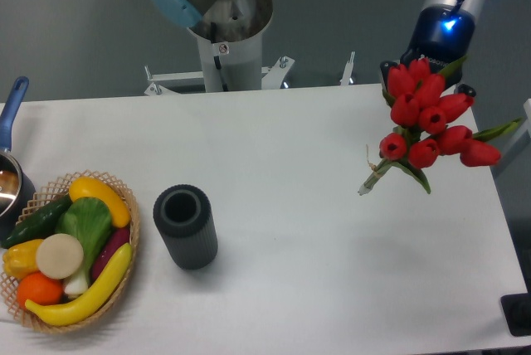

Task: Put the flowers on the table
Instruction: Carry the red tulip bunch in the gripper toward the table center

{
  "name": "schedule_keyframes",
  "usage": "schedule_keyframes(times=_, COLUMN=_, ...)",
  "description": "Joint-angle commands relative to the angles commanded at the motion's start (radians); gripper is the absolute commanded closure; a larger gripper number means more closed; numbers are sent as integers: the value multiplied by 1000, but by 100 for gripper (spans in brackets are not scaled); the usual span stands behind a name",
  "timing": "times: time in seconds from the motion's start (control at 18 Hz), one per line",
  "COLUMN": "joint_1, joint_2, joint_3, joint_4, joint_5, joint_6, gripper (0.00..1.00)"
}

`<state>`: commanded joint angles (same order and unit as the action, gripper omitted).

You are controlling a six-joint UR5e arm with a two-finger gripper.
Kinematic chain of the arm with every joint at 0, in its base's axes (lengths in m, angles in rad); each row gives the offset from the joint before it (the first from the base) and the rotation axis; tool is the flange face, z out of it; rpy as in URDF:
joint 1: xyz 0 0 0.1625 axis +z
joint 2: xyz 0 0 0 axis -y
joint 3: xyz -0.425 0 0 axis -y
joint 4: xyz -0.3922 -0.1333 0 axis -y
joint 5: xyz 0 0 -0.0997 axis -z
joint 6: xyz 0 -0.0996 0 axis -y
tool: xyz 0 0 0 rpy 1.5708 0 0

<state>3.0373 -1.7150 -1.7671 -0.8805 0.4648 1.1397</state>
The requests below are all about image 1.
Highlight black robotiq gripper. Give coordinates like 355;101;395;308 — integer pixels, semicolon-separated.
379;7;477;98

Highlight red tulip bouquet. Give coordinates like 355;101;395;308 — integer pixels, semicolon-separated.
358;56;520;196

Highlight black device at table edge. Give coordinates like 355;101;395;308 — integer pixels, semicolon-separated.
500;293;530;337

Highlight dark grey ribbed vase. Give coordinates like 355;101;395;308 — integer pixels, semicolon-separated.
153;184;218;270

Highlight purple eggplant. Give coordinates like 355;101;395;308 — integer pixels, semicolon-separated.
90;226;130;282

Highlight green bok choy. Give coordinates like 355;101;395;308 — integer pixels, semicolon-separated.
55;197;112;299

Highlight woven wicker basket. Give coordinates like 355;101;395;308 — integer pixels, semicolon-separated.
1;170;140;334

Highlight yellow banana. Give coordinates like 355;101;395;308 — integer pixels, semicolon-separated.
25;243;133;327

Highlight beige round disc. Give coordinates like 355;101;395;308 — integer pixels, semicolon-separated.
36;233;84;280

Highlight green cucumber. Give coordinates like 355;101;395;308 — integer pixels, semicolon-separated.
1;195;72;249

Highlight orange fruit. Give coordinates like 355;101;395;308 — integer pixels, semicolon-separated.
17;272;63;309

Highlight yellow bell pepper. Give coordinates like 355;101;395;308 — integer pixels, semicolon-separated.
2;239;44;280

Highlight white metal base frame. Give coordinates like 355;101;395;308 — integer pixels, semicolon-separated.
144;51;356;95

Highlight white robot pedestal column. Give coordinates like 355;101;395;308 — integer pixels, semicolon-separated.
188;23;266;92

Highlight blue handled saucepan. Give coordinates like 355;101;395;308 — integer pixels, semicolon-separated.
1;76;35;240

